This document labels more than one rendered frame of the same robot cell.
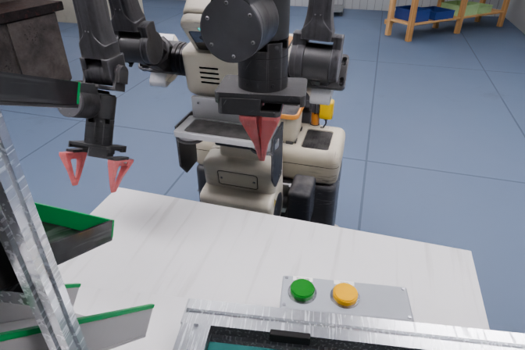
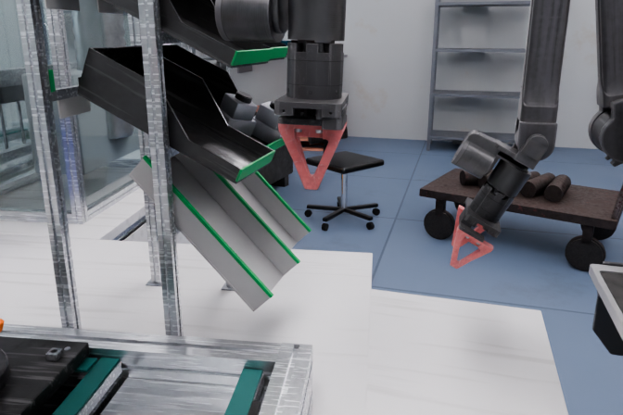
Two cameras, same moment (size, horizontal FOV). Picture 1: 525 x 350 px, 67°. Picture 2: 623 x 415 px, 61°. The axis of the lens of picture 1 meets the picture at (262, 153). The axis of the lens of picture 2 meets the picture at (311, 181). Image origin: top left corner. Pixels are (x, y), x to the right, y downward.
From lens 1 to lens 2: 0.71 m
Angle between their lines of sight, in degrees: 82
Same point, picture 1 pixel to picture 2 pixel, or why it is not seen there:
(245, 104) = not seen: hidden behind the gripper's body
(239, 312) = (291, 381)
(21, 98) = (194, 44)
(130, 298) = (360, 350)
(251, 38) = (219, 18)
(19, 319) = (245, 231)
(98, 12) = (537, 67)
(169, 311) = (345, 380)
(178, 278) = (396, 382)
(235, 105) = not seen: hidden behind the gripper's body
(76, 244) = (205, 157)
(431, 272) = not seen: outside the picture
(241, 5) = not seen: outside the picture
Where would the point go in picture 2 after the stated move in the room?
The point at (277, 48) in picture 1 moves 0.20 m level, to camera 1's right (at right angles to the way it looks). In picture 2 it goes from (291, 47) to (279, 56)
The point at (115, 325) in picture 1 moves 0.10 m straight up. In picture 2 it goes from (223, 256) to (221, 192)
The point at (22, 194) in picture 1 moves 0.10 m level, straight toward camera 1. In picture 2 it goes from (153, 82) to (74, 87)
